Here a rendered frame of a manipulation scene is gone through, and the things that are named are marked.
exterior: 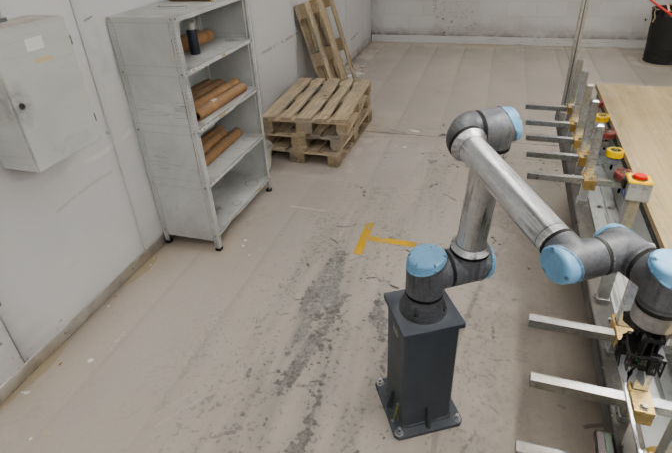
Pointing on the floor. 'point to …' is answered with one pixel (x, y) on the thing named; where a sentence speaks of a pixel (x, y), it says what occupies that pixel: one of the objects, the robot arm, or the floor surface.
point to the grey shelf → (216, 52)
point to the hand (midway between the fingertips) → (626, 375)
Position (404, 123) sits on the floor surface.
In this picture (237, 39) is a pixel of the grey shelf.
